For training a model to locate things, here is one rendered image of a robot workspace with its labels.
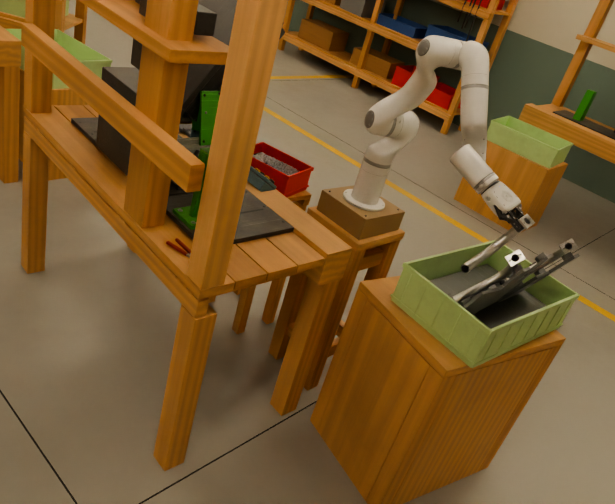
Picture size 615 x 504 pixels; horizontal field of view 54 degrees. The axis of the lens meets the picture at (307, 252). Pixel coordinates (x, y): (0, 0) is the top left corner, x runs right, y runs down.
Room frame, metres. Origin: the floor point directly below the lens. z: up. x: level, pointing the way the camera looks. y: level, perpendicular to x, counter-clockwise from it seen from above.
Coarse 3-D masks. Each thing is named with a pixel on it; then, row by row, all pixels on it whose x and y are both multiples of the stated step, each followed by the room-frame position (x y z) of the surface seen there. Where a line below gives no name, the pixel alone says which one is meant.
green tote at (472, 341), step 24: (408, 264) 1.97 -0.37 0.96; (432, 264) 2.09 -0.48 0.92; (456, 264) 2.21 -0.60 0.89; (480, 264) 2.36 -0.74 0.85; (504, 264) 2.35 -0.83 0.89; (528, 264) 2.28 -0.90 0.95; (408, 288) 1.93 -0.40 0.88; (432, 288) 1.86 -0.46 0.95; (528, 288) 2.25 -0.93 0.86; (552, 288) 2.19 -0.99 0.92; (408, 312) 1.90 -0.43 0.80; (432, 312) 1.84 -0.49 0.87; (456, 312) 1.78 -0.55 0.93; (552, 312) 2.01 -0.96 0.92; (456, 336) 1.75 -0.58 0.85; (480, 336) 1.70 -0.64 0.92; (504, 336) 1.78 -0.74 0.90; (528, 336) 1.93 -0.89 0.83; (480, 360) 1.71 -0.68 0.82
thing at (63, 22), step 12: (0, 0) 4.32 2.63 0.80; (12, 0) 4.33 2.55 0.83; (24, 0) 4.34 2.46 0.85; (60, 0) 4.33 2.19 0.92; (0, 12) 4.30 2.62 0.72; (12, 12) 4.33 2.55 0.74; (24, 12) 4.34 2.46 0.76; (60, 12) 4.33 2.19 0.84; (84, 12) 4.77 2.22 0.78; (0, 24) 4.26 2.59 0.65; (12, 24) 4.26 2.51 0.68; (60, 24) 4.33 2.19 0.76; (72, 24) 4.56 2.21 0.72; (84, 24) 4.78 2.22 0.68; (84, 36) 4.80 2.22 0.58
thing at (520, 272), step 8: (520, 272) 1.81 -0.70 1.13; (512, 280) 1.82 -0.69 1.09; (496, 288) 1.83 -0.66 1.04; (504, 288) 1.85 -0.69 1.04; (480, 296) 1.78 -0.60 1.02; (488, 296) 1.83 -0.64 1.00; (496, 296) 1.88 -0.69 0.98; (472, 304) 1.80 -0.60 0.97; (480, 304) 1.86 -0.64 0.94; (472, 312) 1.89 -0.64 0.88
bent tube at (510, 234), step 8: (528, 216) 1.87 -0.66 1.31; (528, 224) 1.84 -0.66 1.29; (512, 232) 1.86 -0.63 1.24; (496, 240) 1.87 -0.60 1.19; (504, 240) 1.86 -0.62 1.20; (488, 248) 1.84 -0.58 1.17; (496, 248) 1.85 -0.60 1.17; (480, 256) 1.78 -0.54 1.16; (488, 256) 1.81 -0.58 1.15; (464, 264) 1.71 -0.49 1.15; (472, 264) 1.72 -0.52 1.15; (464, 272) 1.71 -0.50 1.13
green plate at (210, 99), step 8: (200, 96) 2.24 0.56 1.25; (208, 96) 2.26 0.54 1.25; (216, 96) 2.29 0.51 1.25; (200, 104) 2.23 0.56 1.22; (208, 104) 2.26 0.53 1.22; (216, 104) 2.28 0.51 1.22; (200, 112) 2.23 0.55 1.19; (208, 112) 2.25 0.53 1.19; (216, 112) 2.28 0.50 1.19; (192, 120) 2.28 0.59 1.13; (200, 120) 2.22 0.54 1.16; (208, 120) 2.25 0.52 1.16; (192, 128) 2.27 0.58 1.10; (200, 128) 2.22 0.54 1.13; (208, 128) 2.24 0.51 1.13; (200, 136) 2.21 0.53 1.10; (208, 136) 2.24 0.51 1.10; (200, 144) 2.21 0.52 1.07; (208, 144) 2.23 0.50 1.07
